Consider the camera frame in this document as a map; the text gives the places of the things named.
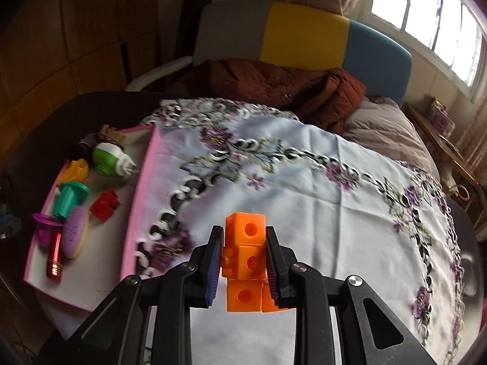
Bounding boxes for light green round case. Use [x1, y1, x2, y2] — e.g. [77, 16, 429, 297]
[91, 142, 137, 178]

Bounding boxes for white chair armrest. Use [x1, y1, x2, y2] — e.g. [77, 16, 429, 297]
[125, 55, 194, 92]

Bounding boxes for window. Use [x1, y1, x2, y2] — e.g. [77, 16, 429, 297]
[371, 0, 487, 96]

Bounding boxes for grey yellow blue chair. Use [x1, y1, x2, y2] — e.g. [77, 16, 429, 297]
[192, 2, 413, 107]

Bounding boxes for purple box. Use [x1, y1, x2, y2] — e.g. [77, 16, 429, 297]
[428, 97, 455, 135]

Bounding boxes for brown quilted jacket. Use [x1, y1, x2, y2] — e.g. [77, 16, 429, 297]
[167, 58, 368, 134]

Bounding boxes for wooden wardrobe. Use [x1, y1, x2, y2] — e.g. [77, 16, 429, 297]
[0, 0, 168, 153]

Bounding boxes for orange building blocks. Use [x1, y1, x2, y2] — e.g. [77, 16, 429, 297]
[221, 212, 290, 313]

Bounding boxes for rattan chair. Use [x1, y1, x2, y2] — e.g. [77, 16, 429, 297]
[441, 182, 474, 214]

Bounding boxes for wooden side table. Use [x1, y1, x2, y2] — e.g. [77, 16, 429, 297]
[405, 103, 487, 206]

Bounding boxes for orange hair clip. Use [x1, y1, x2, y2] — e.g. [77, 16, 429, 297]
[57, 158, 90, 187]

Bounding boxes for dark brown flower clip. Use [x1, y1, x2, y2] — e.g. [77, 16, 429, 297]
[94, 125, 127, 149]

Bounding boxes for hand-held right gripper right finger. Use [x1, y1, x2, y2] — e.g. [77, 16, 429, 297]
[265, 227, 434, 365]

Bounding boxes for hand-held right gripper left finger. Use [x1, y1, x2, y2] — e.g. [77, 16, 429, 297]
[46, 225, 224, 365]

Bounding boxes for red metallic tube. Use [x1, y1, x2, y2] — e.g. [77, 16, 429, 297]
[46, 230, 65, 284]

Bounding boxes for red building block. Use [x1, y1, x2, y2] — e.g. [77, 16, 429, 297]
[90, 189, 120, 223]

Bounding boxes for pink shallow box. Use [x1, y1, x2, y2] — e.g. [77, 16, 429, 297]
[23, 123, 160, 312]

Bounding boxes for black silver lens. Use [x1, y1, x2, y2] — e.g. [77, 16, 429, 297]
[68, 133, 97, 159]

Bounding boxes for magenta plastic cup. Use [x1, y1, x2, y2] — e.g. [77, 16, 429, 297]
[31, 213, 63, 253]

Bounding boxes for white floral embroidered tablecloth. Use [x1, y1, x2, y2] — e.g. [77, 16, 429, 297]
[53, 98, 465, 365]

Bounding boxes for green plastic spool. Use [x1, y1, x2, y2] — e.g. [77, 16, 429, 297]
[51, 182, 92, 219]

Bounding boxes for beige quilt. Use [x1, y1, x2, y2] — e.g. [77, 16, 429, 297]
[342, 97, 442, 183]

